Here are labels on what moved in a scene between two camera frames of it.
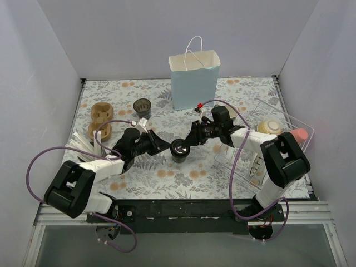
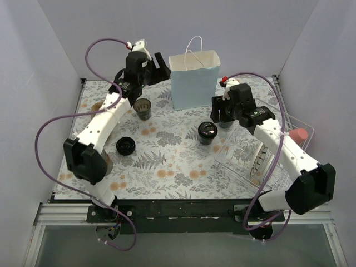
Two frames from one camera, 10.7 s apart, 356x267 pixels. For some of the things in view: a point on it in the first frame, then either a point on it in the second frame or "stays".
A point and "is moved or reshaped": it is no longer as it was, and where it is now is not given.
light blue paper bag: x=194 y=76 stays
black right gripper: x=197 y=133 → x=219 y=109
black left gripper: x=152 y=141 → x=153 y=71
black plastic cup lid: x=179 y=148 is moved or reshaped
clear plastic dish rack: x=248 y=164 stays
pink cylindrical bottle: x=301 y=134 stays
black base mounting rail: x=177 y=216 stays
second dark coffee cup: x=143 y=107 stays
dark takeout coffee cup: x=179 y=159 is moved or reshaped
